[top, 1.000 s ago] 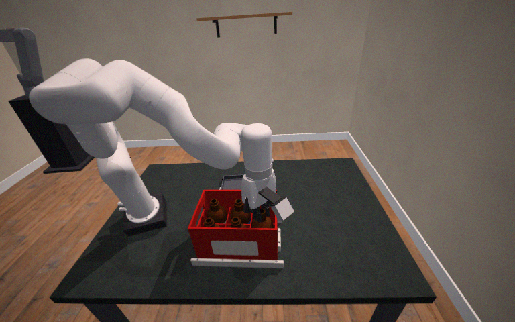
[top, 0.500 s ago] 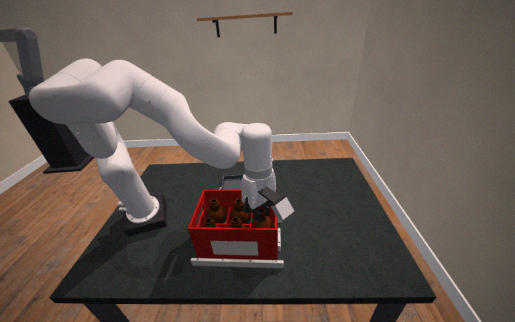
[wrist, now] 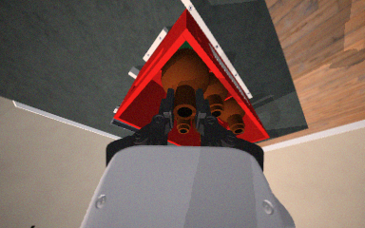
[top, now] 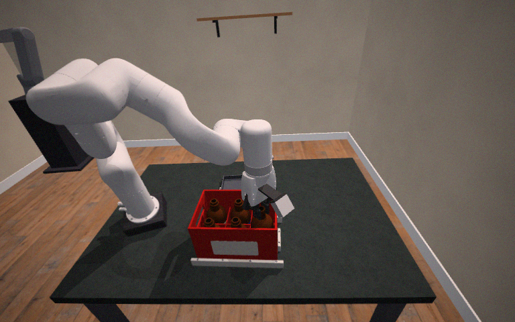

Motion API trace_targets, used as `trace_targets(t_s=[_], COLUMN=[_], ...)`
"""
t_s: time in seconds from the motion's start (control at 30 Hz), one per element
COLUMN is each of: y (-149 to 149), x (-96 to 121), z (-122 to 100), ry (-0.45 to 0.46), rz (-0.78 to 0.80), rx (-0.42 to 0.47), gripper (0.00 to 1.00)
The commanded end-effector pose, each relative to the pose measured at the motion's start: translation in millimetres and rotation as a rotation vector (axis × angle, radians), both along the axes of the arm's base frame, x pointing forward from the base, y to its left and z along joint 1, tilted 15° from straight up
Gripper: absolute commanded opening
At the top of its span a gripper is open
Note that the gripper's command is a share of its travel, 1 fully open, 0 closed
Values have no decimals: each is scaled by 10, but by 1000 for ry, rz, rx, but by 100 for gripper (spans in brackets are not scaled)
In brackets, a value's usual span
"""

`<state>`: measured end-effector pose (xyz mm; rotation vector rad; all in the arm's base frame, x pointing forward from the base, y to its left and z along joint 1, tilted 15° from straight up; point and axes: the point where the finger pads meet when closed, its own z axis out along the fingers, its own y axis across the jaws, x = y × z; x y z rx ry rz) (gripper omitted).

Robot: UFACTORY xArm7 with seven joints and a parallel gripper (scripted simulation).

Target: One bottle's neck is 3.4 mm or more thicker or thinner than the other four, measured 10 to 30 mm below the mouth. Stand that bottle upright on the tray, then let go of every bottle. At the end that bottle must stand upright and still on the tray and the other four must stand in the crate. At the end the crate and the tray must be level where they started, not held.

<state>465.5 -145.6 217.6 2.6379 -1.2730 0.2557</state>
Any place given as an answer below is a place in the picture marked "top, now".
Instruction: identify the red divided crate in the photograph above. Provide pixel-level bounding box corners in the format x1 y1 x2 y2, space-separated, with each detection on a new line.
193 190 278 260

